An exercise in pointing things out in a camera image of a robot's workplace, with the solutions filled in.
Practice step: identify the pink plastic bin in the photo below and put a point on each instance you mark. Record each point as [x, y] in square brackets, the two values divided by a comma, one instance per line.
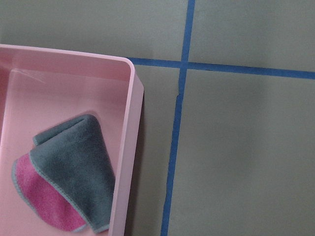
[40, 88]

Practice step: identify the grey and magenta cloth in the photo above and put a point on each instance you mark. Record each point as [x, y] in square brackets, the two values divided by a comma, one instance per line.
[67, 178]

